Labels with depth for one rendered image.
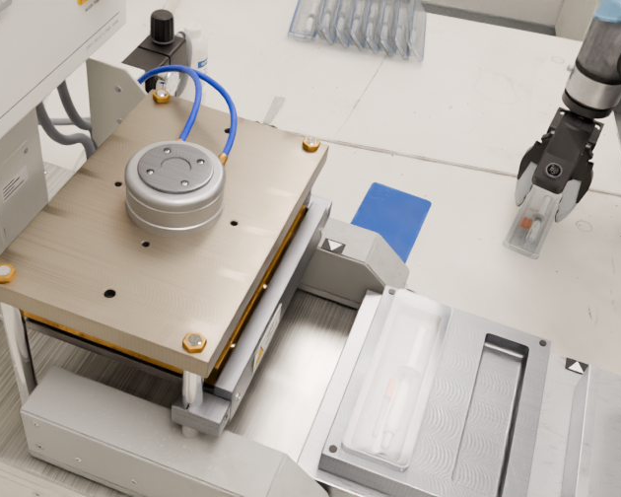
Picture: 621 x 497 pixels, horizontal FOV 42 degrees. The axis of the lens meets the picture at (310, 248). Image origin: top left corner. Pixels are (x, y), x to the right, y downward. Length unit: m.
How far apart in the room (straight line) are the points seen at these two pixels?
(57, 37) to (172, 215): 0.18
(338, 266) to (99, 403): 0.28
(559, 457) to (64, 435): 0.42
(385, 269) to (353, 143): 0.56
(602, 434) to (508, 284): 0.45
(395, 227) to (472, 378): 0.51
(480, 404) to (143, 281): 0.32
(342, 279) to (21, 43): 0.38
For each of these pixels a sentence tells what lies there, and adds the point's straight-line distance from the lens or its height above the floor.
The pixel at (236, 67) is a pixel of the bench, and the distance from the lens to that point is 1.49.
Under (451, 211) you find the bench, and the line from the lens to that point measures 1.26.
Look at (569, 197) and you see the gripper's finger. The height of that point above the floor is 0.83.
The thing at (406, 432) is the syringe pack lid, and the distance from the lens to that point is 0.67.
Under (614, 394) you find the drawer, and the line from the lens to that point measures 0.81.
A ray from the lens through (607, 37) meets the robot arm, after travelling 1.10.
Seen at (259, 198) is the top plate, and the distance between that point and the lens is 0.67.
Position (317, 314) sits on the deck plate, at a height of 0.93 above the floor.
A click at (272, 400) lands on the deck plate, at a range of 0.76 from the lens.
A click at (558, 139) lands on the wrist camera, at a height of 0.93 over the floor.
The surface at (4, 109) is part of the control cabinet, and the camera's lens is 0.65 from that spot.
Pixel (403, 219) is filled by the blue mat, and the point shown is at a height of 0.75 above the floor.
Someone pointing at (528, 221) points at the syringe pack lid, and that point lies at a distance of 1.26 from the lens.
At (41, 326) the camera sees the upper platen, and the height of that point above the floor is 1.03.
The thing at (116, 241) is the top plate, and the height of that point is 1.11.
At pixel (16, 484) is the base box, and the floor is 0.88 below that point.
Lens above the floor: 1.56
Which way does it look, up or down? 45 degrees down
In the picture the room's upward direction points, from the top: 10 degrees clockwise
